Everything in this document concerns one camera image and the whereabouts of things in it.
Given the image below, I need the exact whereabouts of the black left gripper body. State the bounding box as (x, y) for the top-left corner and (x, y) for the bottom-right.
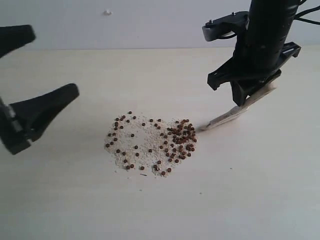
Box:
(0, 98), (34, 155)

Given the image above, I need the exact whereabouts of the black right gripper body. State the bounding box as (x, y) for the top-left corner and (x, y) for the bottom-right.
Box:
(207, 31), (301, 90)

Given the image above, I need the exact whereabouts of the wooden paint brush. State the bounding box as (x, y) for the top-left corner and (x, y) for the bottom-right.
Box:
(199, 80), (276, 131)

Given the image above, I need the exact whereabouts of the pile of brown beads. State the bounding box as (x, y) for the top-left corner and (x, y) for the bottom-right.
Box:
(103, 110), (198, 177)

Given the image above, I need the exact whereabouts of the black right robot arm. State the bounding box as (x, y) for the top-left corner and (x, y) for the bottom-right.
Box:
(202, 0), (301, 106)

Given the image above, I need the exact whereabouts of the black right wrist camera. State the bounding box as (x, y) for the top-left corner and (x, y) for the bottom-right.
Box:
(202, 11), (249, 42)

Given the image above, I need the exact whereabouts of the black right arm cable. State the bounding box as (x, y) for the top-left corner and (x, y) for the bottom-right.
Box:
(292, 0), (320, 26)

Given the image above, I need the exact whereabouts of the small white wall peg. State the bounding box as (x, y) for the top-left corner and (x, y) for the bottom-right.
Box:
(102, 9), (113, 16)

